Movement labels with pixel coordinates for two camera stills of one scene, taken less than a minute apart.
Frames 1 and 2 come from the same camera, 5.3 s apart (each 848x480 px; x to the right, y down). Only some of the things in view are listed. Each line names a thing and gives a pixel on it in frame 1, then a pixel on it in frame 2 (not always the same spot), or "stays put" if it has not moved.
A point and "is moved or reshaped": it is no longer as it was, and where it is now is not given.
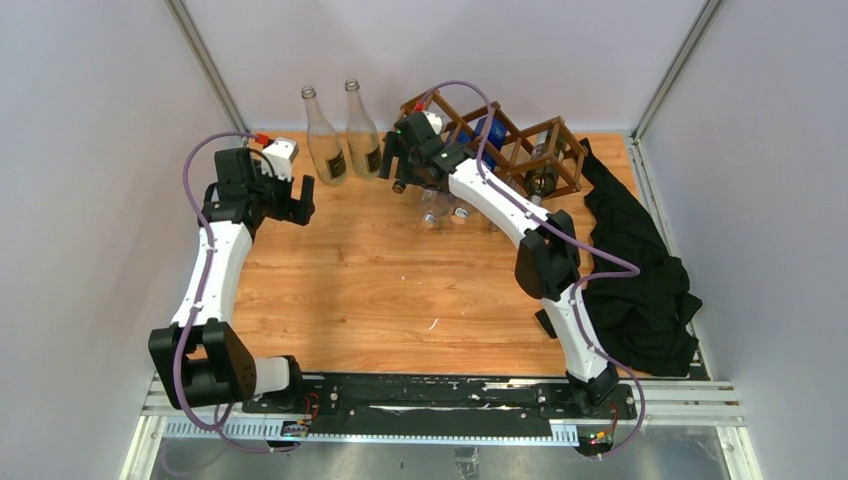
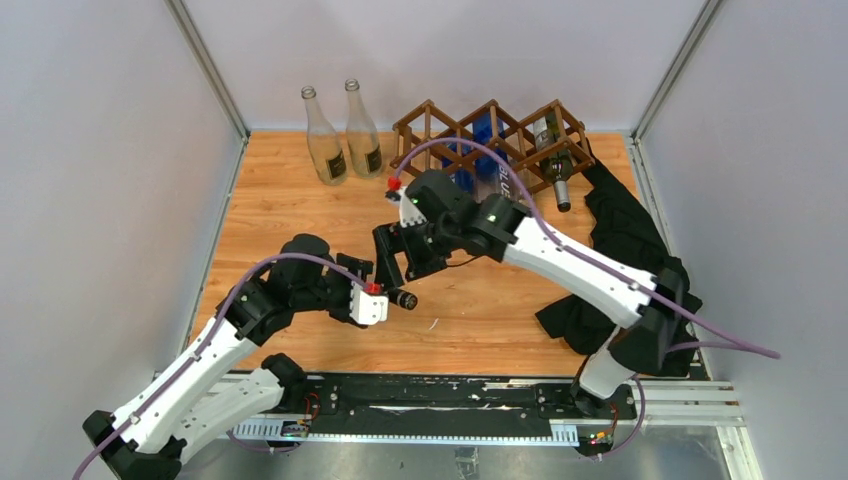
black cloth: [641, 323] stays put
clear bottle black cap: [399, 186] is moved or reshaped
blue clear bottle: [478, 130] is moved or reshaped
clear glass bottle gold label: [363, 145] stays put
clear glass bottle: [323, 141] stays put
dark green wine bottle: [541, 182] to [557, 166]
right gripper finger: [390, 149] to [388, 240]
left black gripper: [290, 208] to [344, 310]
